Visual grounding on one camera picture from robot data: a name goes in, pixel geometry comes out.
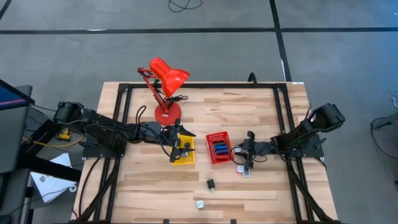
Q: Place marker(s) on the pink white-topped cube charger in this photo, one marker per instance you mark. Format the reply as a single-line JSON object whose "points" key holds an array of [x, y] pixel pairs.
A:
{"points": [[239, 169]]}

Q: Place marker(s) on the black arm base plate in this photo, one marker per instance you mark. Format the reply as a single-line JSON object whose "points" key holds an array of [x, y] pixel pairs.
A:
{"points": [[102, 153], [311, 152]]}

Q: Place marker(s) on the white paper sheets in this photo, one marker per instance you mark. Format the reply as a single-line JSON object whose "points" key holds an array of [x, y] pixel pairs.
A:
{"points": [[49, 186]]}

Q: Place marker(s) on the black aluminium table frame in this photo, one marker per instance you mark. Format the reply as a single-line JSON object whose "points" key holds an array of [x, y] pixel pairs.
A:
{"points": [[202, 85]]}

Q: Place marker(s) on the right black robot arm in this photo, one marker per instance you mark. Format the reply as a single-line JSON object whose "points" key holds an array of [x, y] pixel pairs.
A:
{"points": [[326, 116]]}

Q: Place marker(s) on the red desk lamp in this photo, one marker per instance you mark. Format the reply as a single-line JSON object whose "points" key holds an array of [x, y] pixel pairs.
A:
{"points": [[168, 116]]}

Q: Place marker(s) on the teal white-topped cube charger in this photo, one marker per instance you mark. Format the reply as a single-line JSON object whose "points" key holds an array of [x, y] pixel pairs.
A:
{"points": [[238, 150], [200, 204]]}

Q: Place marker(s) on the blue screen monitor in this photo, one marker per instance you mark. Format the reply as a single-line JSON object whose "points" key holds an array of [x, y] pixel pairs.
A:
{"points": [[9, 98]]}

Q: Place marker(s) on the red plastic basket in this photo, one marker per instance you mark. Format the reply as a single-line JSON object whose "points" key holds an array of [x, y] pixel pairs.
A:
{"points": [[210, 149]]}

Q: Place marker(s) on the yellow plastic basket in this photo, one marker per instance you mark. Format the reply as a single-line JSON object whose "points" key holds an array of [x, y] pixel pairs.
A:
{"points": [[189, 140]]}

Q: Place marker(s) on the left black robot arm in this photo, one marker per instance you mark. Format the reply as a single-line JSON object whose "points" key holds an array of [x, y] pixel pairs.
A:
{"points": [[105, 124]]}

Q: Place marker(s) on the black table edge clamp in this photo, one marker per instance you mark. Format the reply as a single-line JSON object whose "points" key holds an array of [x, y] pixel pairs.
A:
{"points": [[252, 79], [166, 221], [233, 221]]}

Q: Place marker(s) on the white rectangular device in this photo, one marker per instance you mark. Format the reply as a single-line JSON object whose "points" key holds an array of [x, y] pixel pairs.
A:
{"points": [[246, 173]]}

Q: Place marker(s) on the blue rectangular box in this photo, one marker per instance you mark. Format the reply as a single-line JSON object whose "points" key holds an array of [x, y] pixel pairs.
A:
{"points": [[221, 151]]}

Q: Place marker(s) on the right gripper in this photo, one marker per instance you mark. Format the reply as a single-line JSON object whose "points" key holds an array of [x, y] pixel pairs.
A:
{"points": [[255, 147]]}

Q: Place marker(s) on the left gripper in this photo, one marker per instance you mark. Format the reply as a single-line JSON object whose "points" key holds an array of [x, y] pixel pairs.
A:
{"points": [[166, 137]]}

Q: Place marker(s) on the dark grey side desk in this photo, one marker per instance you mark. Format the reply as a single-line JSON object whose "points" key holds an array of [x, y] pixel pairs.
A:
{"points": [[12, 140]]}

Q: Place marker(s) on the black power adapter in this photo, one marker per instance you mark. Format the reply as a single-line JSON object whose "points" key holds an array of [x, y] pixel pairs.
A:
{"points": [[211, 183]]}

